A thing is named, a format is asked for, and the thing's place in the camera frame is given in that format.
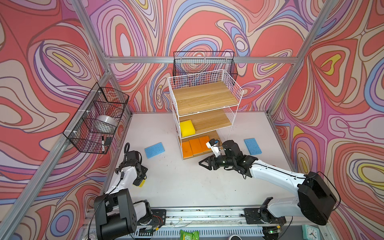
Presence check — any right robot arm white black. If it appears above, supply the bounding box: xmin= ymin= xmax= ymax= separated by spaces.
xmin=199 ymin=139 xmax=341 ymax=226

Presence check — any black wire basket back wall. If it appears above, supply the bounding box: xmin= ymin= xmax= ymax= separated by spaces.
xmin=173 ymin=50 xmax=238 ymax=80

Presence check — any yellow sponge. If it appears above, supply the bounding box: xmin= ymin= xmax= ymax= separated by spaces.
xmin=139 ymin=180 xmax=146 ymax=188
xmin=180 ymin=120 xmax=196 ymax=138

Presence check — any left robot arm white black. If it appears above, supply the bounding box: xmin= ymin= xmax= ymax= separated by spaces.
xmin=92 ymin=143 xmax=153 ymax=240

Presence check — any blue sponge right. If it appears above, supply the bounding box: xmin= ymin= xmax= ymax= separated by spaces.
xmin=244 ymin=138 xmax=262 ymax=155

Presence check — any orange sponge with pale back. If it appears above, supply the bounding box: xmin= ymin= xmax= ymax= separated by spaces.
xmin=182 ymin=141 xmax=194 ymax=159

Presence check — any green snack packet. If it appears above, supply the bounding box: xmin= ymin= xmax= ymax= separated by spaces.
xmin=180 ymin=230 xmax=200 ymax=240

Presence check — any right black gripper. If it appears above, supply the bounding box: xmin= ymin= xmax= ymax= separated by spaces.
xmin=198 ymin=152 xmax=236 ymax=171

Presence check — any white wire wooden shelf rack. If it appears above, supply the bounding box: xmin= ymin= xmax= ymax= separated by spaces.
xmin=168 ymin=70 xmax=244 ymax=160

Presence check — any blue sponge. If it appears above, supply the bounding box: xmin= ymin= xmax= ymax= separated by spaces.
xmin=244 ymin=138 xmax=262 ymax=155
xmin=145 ymin=143 xmax=165 ymax=159

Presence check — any blue sponge left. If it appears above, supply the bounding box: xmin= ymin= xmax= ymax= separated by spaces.
xmin=145 ymin=143 xmax=165 ymax=159

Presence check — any black wire basket wall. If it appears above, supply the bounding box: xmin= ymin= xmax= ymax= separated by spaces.
xmin=173 ymin=50 xmax=238 ymax=80
xmin=63 ymin=83 xmax=129 ymax=155

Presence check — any black marker pen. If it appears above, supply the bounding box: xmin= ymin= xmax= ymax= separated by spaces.
xmin=101 ymin=136 xmax=105 ymax=154

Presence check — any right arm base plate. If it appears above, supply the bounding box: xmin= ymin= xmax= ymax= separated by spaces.
xmin=240 ymin=208 xmax=287 ymax=225

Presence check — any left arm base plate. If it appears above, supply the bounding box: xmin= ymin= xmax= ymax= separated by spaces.
xmin=138 ymin=209 xmax=167 ymax=228

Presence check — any teal alarm clock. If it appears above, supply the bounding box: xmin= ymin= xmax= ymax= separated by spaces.
xmin=302 ymin=225 xmax=321 ymax=240

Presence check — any black wire basket left wall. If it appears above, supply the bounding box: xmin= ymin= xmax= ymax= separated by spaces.
xmin=63 ymin=83 xmax=129 ymax=155

